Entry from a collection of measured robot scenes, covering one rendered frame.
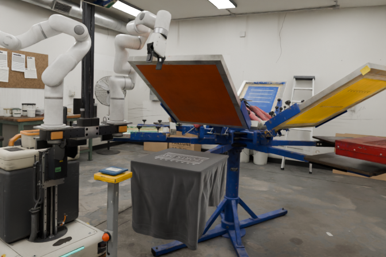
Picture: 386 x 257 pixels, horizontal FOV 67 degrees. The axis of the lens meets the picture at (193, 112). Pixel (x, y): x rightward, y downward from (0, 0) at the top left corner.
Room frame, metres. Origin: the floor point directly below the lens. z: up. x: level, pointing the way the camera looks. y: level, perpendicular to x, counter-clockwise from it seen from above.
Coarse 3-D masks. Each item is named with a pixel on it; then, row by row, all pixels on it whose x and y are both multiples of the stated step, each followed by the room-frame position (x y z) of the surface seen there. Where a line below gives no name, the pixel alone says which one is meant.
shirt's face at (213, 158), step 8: (160, 152) 1.92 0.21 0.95; (168, 152) 1.93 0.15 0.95; (176, 152) 1.94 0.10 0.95; (184, 152) 1.95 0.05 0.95; (192, 152) 1.96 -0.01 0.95; (200, 152) 1.97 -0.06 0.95; (136, 160) 1.67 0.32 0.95; (144, 160) 1.68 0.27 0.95; (152, 160) 1.68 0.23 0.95; (160, 160) 1.69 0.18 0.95; (208, 160) 1.74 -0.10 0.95; (216, 160) 1.75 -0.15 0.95; (184, 168) 1.53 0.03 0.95; (192, 168) 1.54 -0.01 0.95; (200, 168) 1.55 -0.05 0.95
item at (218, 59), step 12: (132, 60) 1.72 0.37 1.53; (144, 60) 1.68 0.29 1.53; (156, 60) 1.65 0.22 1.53; (168, 60) 1.61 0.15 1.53; (180, 60) 1.58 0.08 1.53; (192, 60) 1.55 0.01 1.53; (204, 60) 1.52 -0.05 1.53; (216, 60) 1.50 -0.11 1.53; (228, 72) 1.61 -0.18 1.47; (228, 84) 1.66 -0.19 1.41; (156, 96) 2.03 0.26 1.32; (168, 108) 2.15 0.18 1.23; (240, 120) 2.01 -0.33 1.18
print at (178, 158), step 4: (160, 156) 1.80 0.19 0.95; (164, 156) 1.80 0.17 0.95; (168, 156) 1.81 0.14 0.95; (172, 156) 1.81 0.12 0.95; (176, 156) 1.82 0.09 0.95; (180, 156) 1.82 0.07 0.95; (184, 156) 1.83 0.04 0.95; (188, 156) 1.83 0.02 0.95; (192, 156) 1.84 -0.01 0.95; (196, 156) 1.84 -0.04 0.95; (168, 160) 1.70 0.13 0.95; (172, 160) 1.70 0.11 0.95; (176, 160) 1.71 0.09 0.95; (180, 160) 1.71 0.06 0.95; (184, 160) 1.72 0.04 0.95; (188, 160) 1.72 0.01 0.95; (192, 160) 1.73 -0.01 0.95; (196, 160) 1.73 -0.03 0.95; (200, 160) 1.73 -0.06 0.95; (204, 160) 1.74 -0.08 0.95; (192, 164) 1.63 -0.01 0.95; (196, 164) 1.63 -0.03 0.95
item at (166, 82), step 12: (144, 72) 1.79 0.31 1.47; (156, 72) 1.75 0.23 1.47; (168, 72) 1.72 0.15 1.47; (156, 84) 1.88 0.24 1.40; (168, 84) 1.84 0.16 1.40; (180, 84) 1.80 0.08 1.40; (168, 96) 1.98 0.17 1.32; (180, 96) 1.94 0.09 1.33; (192, 96) 1.89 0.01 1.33; (180, 108) 2.10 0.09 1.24; (192, 108) 2.04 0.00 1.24; (180, 120) 2.28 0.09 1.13; (192, 120) 2.22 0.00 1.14; (204, 120) 2.16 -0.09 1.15
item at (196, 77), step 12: (180, 72) 1.68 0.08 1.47; (192, 72) 1.65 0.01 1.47; (204, 72) 1.62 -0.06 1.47; (216, 72) 1.59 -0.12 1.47; (192, 84) 1.76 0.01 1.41; (204, 84) 1.73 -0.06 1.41; (216, 84) 1.69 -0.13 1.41; (204, 96) 1.85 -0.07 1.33; (216, 96) 1.81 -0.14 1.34; (228, 96) 1.77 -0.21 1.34; (204, 108) 1.99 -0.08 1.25; (216, 108) 1.95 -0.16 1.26; (228, 108) 1.91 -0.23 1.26; (216, 120) 2.11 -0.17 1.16; (228, 120) 2.06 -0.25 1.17
